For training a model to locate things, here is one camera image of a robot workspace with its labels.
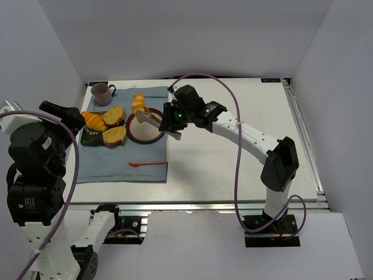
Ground metal tongs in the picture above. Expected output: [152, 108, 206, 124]
[134, 108, 182, 141]

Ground blue cloth placemat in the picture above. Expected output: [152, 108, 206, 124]
[78, 86, 168, 183]

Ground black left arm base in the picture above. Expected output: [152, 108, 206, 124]
[90, 204, 143, 245]

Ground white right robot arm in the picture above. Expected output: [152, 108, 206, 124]
[159, 85, 299, 223]

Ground purple mug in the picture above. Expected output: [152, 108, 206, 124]
[90, 83, 117, 106]

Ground aluminium table frame rail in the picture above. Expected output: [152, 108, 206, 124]
[68, 199, 269, 212]

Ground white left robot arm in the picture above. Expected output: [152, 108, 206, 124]
[1, 101, 119, 279]

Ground orange striped bread roll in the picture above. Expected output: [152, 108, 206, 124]
[131, 93, 145, 115]

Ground round orange bread roll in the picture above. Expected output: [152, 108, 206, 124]
[81, 111, 107, 132]

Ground red rimmed round plate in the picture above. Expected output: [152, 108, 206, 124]
[125, 114, 164, 145]

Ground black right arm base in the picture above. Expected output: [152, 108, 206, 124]
[244, 215, 301, 248]

